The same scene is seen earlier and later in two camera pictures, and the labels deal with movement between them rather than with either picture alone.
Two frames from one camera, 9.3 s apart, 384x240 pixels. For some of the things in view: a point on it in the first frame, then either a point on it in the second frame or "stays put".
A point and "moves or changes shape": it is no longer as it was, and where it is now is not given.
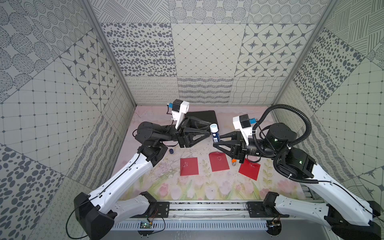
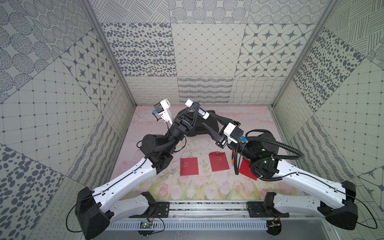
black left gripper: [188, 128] to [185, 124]
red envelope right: [249, 169] stays put
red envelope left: [189, 166] stays put
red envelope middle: [218, 161] stays put
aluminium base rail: [204, 209] stays put
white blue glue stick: [214, 128] moves or changes shape
